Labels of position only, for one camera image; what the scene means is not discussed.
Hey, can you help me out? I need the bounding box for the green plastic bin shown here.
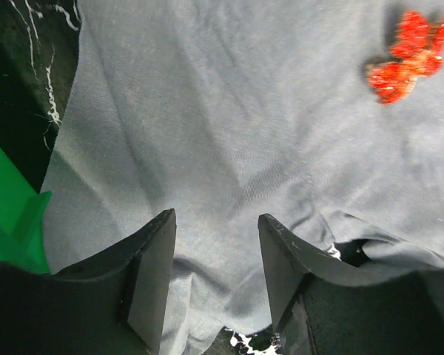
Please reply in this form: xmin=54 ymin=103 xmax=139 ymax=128
xmin=0 ymin=147 xmax=51 ymax=274

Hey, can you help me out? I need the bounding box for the orange flower brooch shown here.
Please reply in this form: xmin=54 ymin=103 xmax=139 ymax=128
xmin=366 ymin=10 xmax=444 ymax=105

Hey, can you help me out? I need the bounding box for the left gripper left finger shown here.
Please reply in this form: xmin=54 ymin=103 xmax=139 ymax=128
xmin=0 ymin=209 xmax=176 ymax=354

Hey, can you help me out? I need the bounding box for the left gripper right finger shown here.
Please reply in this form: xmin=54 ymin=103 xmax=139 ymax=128
xmin=258 ymin=214 xmax=444 ymax=354

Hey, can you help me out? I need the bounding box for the grey button shirt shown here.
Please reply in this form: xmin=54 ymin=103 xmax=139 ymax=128
xmin=43 ymin=1 xmax=444 ymax=354

